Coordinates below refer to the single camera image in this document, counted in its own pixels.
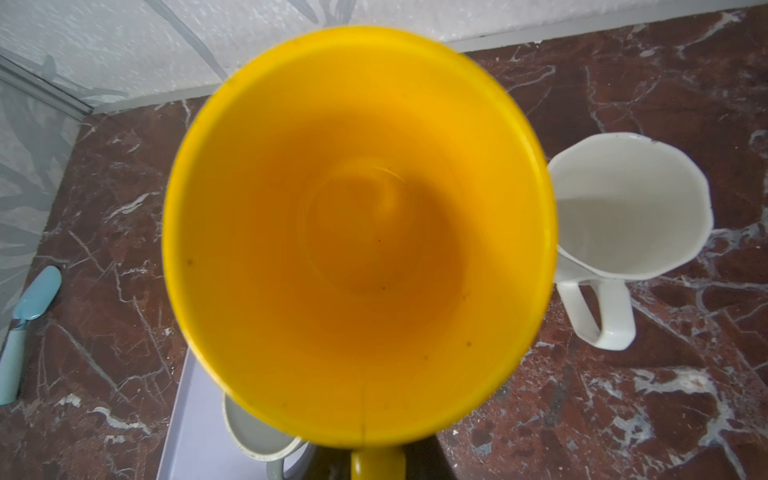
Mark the white ceramic mug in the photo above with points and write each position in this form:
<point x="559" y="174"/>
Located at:
<point x="629" y="208"/>

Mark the grey ceramic mug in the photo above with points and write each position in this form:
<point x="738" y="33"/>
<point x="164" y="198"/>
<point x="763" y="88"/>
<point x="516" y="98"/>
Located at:
<point x="285" y="456"/>

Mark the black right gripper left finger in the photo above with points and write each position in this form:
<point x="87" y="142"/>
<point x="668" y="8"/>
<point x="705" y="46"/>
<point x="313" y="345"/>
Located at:
<point x="329" y="464"/>

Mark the yellow ceramic mug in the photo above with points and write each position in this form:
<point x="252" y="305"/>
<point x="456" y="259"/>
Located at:
<point x="361" y="264"/>

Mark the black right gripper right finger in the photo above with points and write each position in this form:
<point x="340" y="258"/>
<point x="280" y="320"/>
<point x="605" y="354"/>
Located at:
<point x="426" y="460"/>

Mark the light blue toy shovel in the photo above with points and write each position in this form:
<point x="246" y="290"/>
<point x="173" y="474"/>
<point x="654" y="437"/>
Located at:
<point x="32" y="304"/>

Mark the lavender plastic tray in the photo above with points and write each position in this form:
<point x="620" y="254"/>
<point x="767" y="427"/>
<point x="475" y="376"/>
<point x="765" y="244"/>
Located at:
<point x="198" y="445"/>

